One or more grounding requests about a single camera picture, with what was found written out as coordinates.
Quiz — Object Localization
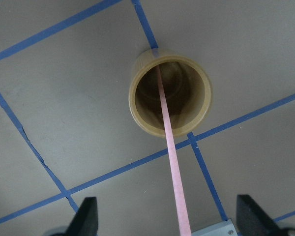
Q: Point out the bamboo chopstick holder cup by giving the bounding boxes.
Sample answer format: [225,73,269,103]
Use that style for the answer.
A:
[128,49,212,138]

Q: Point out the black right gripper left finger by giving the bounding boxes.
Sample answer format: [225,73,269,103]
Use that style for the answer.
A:
[65,197,98,236]

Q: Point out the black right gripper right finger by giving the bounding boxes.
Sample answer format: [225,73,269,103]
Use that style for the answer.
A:
[236,195,288,236]

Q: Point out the pink chopstick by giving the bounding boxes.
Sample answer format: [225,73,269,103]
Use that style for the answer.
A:
[156,66,192,236]

